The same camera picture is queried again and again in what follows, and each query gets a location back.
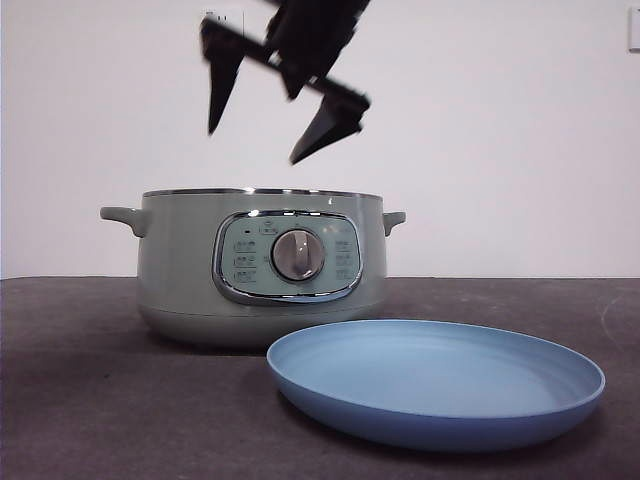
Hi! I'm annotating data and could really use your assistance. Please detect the green electric steamer pot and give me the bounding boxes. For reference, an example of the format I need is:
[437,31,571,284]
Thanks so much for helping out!
[99,188,407,350]

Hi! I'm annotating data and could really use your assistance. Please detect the blue round plate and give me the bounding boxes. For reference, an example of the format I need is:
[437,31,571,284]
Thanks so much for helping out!
[266,319,607,448]

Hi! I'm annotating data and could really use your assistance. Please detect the white wall power socket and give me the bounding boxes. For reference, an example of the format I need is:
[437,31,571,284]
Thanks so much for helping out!
[202,7,246,56]

